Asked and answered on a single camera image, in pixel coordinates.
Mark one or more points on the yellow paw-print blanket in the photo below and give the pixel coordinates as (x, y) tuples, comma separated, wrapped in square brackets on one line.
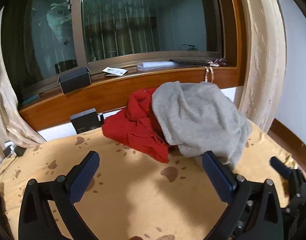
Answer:
[(133, 197)]

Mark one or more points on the clear plastic package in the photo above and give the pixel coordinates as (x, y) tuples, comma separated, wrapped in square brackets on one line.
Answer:
[(155, 65)]

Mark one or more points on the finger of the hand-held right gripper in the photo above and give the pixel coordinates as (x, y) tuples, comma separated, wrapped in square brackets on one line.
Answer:
[(280, 168)]

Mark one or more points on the red knit sweater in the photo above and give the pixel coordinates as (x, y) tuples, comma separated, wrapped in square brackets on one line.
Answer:
[(138, 127)]

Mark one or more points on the wooden baseboard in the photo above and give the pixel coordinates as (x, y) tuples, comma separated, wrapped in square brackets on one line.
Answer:
[(292, 140)]

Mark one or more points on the wooden headboard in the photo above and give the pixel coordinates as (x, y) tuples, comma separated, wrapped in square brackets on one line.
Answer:
[(98, 95)]

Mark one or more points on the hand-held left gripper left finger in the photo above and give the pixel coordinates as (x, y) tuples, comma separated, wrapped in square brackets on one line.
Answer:
[(83, 177)]

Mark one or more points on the light grey sweater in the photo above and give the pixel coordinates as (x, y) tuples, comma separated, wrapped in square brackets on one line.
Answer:
[(197, 120)]

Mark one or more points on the teal cloth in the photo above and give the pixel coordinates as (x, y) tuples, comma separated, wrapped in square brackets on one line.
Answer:
[(31, 98)]

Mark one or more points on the pink ribbon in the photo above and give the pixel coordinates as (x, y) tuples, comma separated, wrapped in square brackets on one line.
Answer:
[(209, 73)]

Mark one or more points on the sliding glass window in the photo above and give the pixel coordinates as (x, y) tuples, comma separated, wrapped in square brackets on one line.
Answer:
[(143, 20)]

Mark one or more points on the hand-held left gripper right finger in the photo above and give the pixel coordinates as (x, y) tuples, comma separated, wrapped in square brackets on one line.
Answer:
[(217, 177)]

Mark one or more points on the white paper tag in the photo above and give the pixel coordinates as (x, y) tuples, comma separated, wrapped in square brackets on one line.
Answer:
[(114, 71)]

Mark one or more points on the black box with grey lid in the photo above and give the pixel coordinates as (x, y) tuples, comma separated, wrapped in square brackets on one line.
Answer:
[(85, 121)]

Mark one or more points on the cream embossed curtain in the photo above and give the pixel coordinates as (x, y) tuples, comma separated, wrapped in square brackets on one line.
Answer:
[(262, 55)]

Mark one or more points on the open black box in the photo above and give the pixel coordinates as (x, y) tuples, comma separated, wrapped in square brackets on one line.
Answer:
[(74, 81)]

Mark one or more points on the white power strip with chargers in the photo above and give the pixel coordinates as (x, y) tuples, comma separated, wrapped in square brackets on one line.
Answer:
[(11, 150)]

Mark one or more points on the dark flat case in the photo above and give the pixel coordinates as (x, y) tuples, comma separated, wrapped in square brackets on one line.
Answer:
[(192, 62)]

